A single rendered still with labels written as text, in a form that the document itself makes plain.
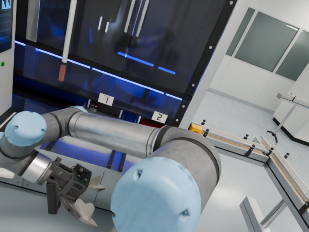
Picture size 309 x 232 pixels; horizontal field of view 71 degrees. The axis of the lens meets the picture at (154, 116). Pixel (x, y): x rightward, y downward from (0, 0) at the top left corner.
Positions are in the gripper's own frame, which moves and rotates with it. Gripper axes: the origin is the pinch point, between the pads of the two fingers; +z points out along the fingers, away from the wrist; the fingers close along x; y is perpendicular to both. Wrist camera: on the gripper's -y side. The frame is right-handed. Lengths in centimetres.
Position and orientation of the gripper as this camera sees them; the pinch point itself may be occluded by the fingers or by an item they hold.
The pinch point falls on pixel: (100, 207)
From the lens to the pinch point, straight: 75.0
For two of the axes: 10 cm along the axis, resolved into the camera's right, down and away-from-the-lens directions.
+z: 7.6, 5.7, 3.1
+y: 6.4, -7.2, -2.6
